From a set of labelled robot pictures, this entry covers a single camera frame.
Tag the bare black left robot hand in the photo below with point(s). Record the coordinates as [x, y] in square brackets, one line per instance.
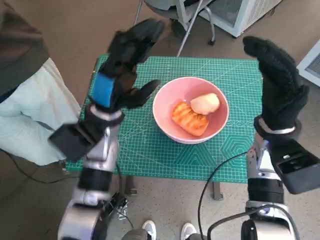
[122, 75]

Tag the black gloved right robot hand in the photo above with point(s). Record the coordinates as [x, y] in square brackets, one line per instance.
[282, 87]

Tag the pink bowl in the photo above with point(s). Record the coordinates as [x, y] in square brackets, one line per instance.
[170, 100]

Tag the round toy bread bun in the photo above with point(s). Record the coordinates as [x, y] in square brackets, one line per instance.
[205, 103]

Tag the long toasted toy bread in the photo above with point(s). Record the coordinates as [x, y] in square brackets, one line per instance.
[190, 122]

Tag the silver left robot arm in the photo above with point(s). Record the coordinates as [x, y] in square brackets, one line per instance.
[95, 180]

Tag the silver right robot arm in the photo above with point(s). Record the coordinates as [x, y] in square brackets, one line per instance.
[265, 190]

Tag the white vented box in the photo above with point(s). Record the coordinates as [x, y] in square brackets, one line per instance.
[312, 65]

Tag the silver metal pole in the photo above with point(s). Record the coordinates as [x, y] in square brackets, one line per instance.
[186, 36]

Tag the grey office chair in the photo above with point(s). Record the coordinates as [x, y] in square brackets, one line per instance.
[160, 8]

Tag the white mesh cabinet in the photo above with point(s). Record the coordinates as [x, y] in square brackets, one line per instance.
[250, 12]

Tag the green cutting mat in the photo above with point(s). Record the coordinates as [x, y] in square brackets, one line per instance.
[150, 155]

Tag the person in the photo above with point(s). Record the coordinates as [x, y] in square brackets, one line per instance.
[30, 107]

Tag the grey table leg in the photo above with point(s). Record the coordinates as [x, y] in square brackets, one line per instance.
[217, 191]
[130, 186]

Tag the white shoe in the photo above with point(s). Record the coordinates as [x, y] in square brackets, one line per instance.
[149, 228]
[188, 229]

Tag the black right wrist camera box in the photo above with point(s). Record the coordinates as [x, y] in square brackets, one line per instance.
[297, 170]

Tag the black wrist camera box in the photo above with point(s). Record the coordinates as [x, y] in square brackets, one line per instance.
[297, 170]
[72, 142]

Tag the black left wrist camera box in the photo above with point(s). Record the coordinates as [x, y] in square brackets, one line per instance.
[72, 142]

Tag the black metal stand rail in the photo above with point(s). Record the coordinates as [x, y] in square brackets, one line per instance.
[120, 202]

